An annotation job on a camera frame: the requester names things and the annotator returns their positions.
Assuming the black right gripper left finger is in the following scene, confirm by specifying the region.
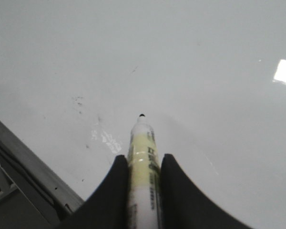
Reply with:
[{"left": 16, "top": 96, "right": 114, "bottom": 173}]
[{"left": 59, "top": 155, "right": 128, "bottom": 229}]

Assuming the white black-tipped whiteboard marker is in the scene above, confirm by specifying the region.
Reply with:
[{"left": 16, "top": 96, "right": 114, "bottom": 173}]
[{"left": 127, "top": 114, "right": 163, "bottom": 229}]

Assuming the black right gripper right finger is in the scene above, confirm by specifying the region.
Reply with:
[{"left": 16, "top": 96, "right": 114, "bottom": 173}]
[{"left": 161, "top": 154, "right": 250, "bottom": 229}]

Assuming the white whiteboard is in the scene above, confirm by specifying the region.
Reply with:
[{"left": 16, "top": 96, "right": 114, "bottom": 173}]
[{"left": 0, "top": 0, "right": 286, "bottom": 229}]

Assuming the grey aluminium whiteboard frame rail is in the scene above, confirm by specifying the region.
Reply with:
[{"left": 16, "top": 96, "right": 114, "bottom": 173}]
[{"left": 0, "top": 121, "right": 84, "bottom": 225}]

